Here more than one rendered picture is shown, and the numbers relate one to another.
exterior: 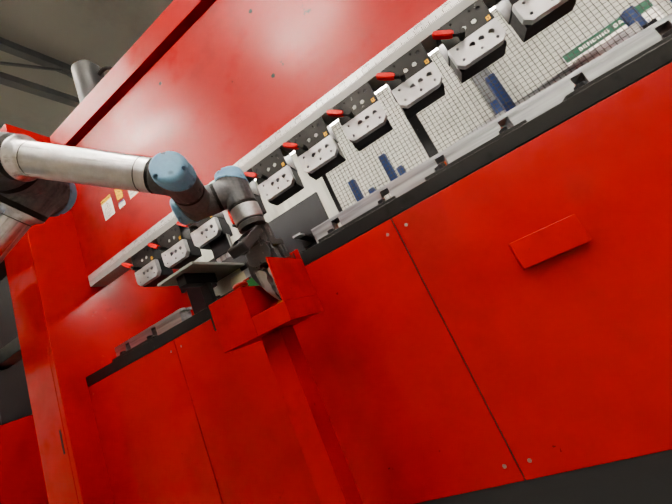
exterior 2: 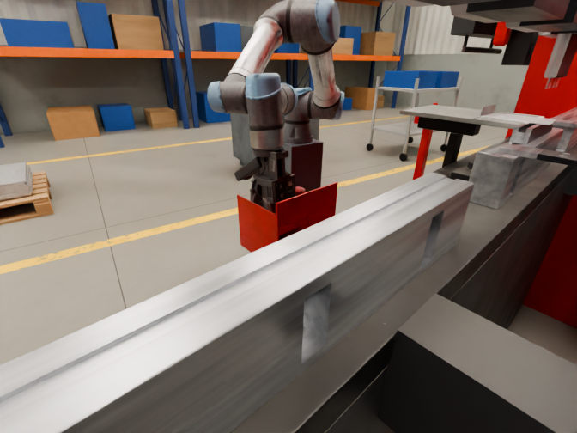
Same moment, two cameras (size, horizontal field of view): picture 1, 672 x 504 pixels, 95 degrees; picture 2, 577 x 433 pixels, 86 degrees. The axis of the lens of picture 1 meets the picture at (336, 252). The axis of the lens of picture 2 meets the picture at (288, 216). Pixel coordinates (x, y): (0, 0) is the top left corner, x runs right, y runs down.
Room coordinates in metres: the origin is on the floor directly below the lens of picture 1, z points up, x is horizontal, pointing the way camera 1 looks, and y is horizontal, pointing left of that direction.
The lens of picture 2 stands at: (1.11, -0.42, 1.11)
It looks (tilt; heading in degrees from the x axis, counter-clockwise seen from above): 27 degrees down; 118
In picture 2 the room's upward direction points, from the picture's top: 1 degrees clockwise
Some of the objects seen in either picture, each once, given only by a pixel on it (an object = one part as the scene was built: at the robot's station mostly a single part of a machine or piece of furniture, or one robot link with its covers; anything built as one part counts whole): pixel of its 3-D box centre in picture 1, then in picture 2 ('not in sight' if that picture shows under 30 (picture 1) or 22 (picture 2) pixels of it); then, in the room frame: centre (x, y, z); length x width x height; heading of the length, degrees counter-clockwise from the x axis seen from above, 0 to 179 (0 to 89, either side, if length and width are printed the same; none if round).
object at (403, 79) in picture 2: not in sight; (409, 79); (0.43, 3.96, 0.92); 0.50 x 0.36 x 0.18; 152
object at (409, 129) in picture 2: not in sight; (412, 115); (0.52, 4.10, 0.47); 0.90 x 0.67 x 0.95; 62
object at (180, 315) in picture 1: (154, 337); (573, 126); (1.44, 0.96, 0.92); 0.50 x 0.06 x 0.10; 71
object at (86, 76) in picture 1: (106, 89); not in sight; (1.56, 0.89, 2.53); 0.32 x 0.24 x 0.47; 71
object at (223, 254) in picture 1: (222, 248); (560, 62); (1.25, 0.44, 1.11); 0.10 x 0.02 x 0.10; 71
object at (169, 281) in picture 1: (204, 273); (466, 114); (1.11, 0.49, 1.00); 0.26 x 0.18 x 0.01; 161
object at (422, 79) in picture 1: (413, 82); not in sight; (0.93, -0.48, 1.24); 0.15 x 0.09 x 0.17; 71
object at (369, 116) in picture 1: (362, 117); not in sight; (0.99, -0.29, 1.24); 0.15 x 0.09 x 0.17; 71
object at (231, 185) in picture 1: (234, 190); (264, 101); (0.72, 0.17, 1.03); 0.09 x 0.08 x 0.11; 102
